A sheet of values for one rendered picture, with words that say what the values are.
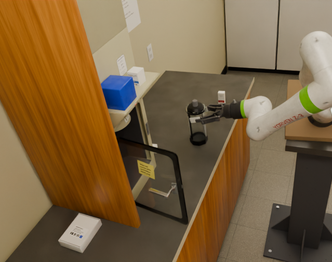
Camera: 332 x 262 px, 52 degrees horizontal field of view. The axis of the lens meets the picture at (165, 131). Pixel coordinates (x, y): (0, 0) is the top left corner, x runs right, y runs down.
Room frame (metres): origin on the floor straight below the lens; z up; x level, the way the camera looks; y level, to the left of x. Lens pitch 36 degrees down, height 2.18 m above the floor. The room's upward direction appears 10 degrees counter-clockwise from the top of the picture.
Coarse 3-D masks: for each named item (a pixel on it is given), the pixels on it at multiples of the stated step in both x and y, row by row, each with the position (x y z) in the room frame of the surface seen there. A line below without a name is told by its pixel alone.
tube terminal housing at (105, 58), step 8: (120, 32) 1.34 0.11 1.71; (112, 40) 1.28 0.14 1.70; (120, 40) 1.33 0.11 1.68; (128, 40) 1.38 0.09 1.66; (104, 48) 1.23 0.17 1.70; (112, 48) 1.27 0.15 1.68; (120, 48) 1.32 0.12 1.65; (128, 48) 1.37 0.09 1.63; (96, 56) 1.18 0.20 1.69; (104, 56) 1.22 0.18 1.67; (112, 56) 1.26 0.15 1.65; (128, 56) 1.36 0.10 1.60; (96, 64) 1.17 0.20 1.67; (104, 64) 1.21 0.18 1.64; (112, 64) 1.25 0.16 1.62; (128, 64) 1.34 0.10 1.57; (104, 72) 1.20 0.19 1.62; (112, 72) 1.24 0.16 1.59; (136, 104) 1.34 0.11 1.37; (128, 112) 1.27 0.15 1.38; (144, 112) 1.38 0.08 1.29; (144, 120) 1.37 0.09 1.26; (144, 128) 1.40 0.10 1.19; (144, 136) 1.39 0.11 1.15
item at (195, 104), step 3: (195, 99) 1.55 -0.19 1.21; (192, 102) 1.54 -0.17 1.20; (195, 102) 1.52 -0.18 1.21; (198, 102) 1.56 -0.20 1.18; (189, 105) 1.55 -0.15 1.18; (192, 105) 1.54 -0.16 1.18; (195, 105) 1.52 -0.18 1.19; (198, 105) 1.53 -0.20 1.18; (201, 105) 1.53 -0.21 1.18; (189, 108) 1.52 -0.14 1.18; (192, 108) 1.52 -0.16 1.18; (195, 108) 1.51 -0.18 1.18; (198, 108) 1.51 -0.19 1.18; (201, 108) 1.51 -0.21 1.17; (192, 111) 1.50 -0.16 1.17; (195, 111) 1.50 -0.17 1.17; (198, 111) 1.49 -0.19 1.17
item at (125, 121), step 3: (126, 117) 1.29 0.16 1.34; (129, 117) 1.31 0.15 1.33; (123, 120) 1.27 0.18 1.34; (126, 120) 1.28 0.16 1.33; (129, 120) 1.29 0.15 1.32; (123, 123) 1.26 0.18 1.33; (126, 123) 1.27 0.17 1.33; (120, 126) 1.25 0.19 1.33; (123, 126) 1.25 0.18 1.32; (117, 129) 1.24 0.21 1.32; (120, 129) 1.24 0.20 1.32
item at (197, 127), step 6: (186, 108) 1.55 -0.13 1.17; (204, 108) 1.52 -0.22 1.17; (198, 114) 1.49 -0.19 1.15; (204, 114) 1.52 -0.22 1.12; (192, 126) 1.51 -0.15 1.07; (198, 126) 1.49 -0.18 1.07; (204, 126) 1.51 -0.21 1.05; (192, 132) 1.51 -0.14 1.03; (198, 132) 1.49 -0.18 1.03; (204, 132) 1.51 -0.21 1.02; (198, 138) 1.49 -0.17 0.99; (204, 138) 1.50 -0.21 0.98
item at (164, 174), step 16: (128, 144) 1.05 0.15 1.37; (144, 144) 1.01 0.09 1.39; (128, 160) 1.07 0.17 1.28; (144, 160) 1.01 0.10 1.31; (160, 160) 0.97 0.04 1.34; (176, 160) 0.92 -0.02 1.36; (128, 176) 1.08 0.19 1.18; (144, 176) 1.03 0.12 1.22; (160, 176) 0.98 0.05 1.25; (176, 176) 0.93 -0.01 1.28; (144, 192) 1.04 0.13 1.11; (176, 192) 0.94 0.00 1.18; (144, 208) 1.06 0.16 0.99; (160, 208) 1.00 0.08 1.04; (176, 208) 0.95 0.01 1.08
